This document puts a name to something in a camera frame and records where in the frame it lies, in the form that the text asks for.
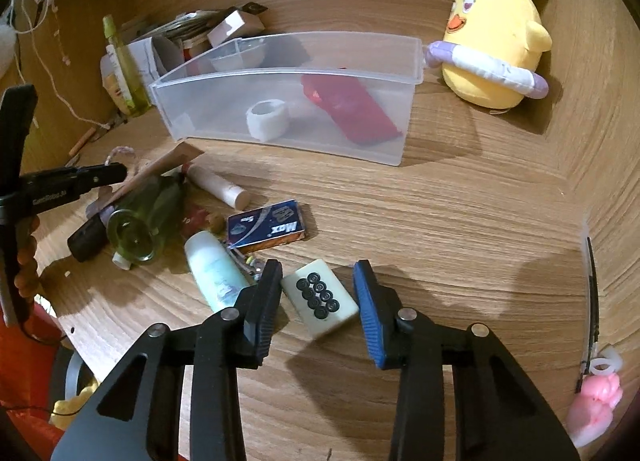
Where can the thin black strip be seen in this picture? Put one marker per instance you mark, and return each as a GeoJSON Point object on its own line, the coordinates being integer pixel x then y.
{"type": "Point", "coordinates": [592, 301]}

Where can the white mahjong tile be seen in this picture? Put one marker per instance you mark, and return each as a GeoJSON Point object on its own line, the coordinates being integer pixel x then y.
{"type": "Point", "coordinates": [320, 298]}

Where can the small yellow plush toy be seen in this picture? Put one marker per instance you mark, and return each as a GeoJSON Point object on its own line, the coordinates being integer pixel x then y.
{"type": "Point", "coordinates": [75, 403]}

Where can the pink plush toy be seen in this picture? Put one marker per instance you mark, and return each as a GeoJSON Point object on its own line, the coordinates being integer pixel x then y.
{"type": "Point", "coordinates": [595, 406]}

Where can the metal nail clipper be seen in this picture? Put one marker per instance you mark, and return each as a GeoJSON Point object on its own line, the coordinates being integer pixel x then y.
{"type": "Point", "coordinates": [246, 261]}

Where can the green spray bottle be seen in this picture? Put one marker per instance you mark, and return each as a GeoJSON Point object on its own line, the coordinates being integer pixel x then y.
{"type": "Point", "coordinates": [125, 66]}

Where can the white cylindrical stick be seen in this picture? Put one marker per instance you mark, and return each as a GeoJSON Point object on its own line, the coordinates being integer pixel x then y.
{"type": "Point", "coordinates": [217, 186]}

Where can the person's left hand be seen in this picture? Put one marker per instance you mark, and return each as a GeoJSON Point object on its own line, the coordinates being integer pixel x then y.
{"type": "Point", "coordinates": [27, 271]}

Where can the wooden pencil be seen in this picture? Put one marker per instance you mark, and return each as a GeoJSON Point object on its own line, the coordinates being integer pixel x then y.
{"type": "Point", "coordinates": [82, 140]}

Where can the pink candy wrapper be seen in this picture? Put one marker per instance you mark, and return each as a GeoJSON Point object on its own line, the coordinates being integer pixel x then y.
{"type": "Point", "coordinates": [192, 221]}

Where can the red cloth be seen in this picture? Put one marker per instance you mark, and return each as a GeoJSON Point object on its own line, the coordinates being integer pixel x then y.
{"type": "Point", "coordinates": [30, 371]}

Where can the white lotion tube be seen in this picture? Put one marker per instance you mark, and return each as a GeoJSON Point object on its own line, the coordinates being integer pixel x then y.
{"type": "Point", "coordinates": [215, 271]}

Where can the small white box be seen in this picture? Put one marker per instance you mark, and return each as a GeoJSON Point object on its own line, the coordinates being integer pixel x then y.
{"type": "Point", "coordinates": [232, 26]}

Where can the black flashlight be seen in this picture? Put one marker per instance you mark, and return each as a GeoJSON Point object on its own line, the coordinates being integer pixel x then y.
{"type": "Point", "coordinates": [86, 241]}

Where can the pile of papers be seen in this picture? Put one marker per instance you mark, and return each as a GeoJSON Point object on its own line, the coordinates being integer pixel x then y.
{"type": "Point", "coordinates": [190, 23]}

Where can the brown cardboard piece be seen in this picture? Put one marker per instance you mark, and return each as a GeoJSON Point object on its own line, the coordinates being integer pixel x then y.
{"type": "Point", "coordinates": [165, 163]}

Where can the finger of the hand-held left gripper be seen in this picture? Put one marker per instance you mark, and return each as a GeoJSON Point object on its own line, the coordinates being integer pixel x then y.
{"type": "Point", "coordinates": [102, 175]}

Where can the red packet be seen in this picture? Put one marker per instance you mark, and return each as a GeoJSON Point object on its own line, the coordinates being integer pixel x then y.
{"type": "Point", "coordinates": [352, 108]}

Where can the blue razor blade box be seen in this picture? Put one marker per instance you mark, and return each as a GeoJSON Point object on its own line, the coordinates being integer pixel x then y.
{"type": "Point", "coordinates": [267, 226]}

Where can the yellow chick plush toy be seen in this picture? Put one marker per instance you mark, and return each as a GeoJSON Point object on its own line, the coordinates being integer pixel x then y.
{"type": "Point", "coordinates": [492, 41]}

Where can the green glass bottle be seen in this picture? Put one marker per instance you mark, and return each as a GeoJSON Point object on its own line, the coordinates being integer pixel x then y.
{"type": "Point", "coordinates": [150, 213]}

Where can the white tape roll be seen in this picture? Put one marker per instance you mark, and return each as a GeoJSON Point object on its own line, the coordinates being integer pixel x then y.
{"type": "Point", "coordinates": [267, 121]}

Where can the clear plastic container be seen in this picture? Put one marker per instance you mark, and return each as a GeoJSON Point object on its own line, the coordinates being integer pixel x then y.
{"type": "Point", "coordinates": [300, 131]}

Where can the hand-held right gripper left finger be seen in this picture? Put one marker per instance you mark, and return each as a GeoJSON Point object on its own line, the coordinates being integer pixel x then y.
{"type": "Point", "coordinates": [264, 313]}

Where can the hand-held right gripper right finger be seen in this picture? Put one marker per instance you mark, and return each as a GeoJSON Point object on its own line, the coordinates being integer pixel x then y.
{"type": "Point", "coordinates": [371, 323]}

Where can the small brown nut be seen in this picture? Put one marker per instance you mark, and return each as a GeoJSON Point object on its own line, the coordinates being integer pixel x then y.
{"type": "Point", "coordinates": [217, 224]}

